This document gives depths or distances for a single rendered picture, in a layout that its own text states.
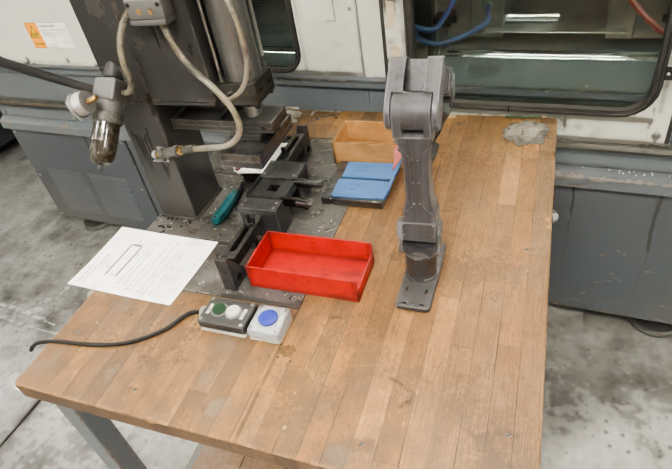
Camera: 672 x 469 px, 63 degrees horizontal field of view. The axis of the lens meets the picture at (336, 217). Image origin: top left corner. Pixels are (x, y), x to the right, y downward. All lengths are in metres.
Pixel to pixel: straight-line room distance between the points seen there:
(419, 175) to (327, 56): 0.94
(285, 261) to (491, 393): 0.53
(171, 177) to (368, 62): 0.75
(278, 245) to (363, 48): 0.77
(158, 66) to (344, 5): 0.72
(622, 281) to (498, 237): 0.93
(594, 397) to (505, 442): 1.19
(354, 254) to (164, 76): 0.56
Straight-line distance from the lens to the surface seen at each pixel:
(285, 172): 1.38
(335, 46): 1.82
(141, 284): 1.34
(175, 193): 1.44
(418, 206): 1.03
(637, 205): 1.90
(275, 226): 1.29
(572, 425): 2.05
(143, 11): 1.15
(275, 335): 1.07
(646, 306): 2.21
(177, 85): 1.23
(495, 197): 1.37
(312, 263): 1.22
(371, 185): 1.39
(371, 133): 1.59
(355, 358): 1.04
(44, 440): 2.43
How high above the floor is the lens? 1.73
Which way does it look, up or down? 39 degrees down
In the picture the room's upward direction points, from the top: 10 degrees counter-clockwise
